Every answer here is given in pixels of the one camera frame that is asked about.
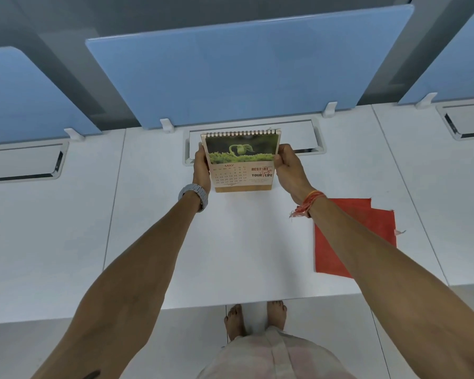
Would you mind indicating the person's left hand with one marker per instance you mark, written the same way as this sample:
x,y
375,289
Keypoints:
x,y
201,172

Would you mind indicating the person's right hand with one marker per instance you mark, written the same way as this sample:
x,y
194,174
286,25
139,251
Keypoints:
x,y
293,173

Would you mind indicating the person's left thumb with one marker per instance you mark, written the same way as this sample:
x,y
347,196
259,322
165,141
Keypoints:
x,y
205,159

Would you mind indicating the person's right thumb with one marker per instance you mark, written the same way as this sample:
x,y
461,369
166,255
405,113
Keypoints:
x,y
278,158

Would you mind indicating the spiral-bound desk calendar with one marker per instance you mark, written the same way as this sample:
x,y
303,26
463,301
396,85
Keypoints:
x,y
243,169

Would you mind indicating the person's left forearm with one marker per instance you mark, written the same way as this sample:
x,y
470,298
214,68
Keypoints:
x,y
122,296

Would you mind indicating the person's right forearm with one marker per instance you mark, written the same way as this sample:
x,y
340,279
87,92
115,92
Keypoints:
x,y
399,288

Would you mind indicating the silver wristwatch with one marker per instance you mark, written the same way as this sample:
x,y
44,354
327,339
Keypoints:
x,y
195,194

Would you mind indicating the orange thread wristband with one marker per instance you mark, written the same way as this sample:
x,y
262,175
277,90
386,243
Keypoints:
x,y
308,203

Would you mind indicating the blue desk divider panel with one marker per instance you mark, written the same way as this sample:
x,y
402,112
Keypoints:
x,y
249,70
23,98
454,67

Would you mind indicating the red cloth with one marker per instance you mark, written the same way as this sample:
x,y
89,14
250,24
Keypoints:
x,y
363,228

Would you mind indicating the person's right foot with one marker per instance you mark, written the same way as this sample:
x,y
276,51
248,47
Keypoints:
x,y
277,313

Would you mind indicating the person's foot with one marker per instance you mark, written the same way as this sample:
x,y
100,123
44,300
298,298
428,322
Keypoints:
x,y
234,321
277,313

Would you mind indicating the person's left foot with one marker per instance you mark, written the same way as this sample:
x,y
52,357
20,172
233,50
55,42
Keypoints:
x,y
234,321

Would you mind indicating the person's light clothing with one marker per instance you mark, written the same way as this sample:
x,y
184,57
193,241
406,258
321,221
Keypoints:
x,y
276,357

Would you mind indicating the white panel bracket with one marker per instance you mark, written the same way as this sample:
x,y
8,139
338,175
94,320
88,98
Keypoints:
x,y
425,100
167,125
74,134
330,109

